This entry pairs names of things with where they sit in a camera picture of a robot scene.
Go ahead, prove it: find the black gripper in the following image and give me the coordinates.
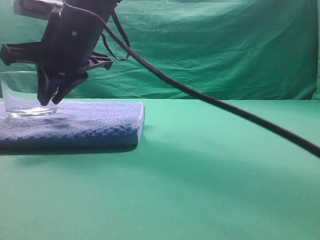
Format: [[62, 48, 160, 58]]
[[0, 0, 118, 106]]

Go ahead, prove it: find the green fabric backdrop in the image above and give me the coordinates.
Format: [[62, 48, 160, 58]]
[[0, 0, 320, 100]]

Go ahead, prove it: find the thin black looped cable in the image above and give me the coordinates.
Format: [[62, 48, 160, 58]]
[[100, 7, 132, 62]]

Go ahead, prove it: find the grey camera box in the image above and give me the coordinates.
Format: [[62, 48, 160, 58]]
[[13, 0, 63, 16]]

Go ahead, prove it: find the folded blue towel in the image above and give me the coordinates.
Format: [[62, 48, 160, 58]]
[[0, 100, 145, 151]]

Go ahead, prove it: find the transparent glass cup with handle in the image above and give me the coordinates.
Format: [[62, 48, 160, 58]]
[[0, 71, 58, 118]]

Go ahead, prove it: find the thick black cable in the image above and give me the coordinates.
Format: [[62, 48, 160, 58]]
[[62, 0, 320, 159]]

